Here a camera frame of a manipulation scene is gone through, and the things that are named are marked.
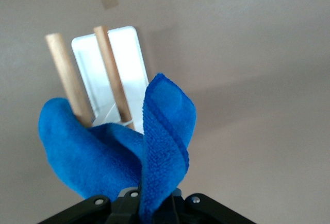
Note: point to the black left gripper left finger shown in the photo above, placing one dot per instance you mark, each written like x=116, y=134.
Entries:
x=103, y=213

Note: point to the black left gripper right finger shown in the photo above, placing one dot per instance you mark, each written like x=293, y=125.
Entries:
x=201, y=211

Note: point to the blue microfibre towel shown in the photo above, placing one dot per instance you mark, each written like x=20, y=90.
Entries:
x=159, y=144

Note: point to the white rack with wooden rods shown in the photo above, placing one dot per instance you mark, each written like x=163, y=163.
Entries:
x=123, y=61

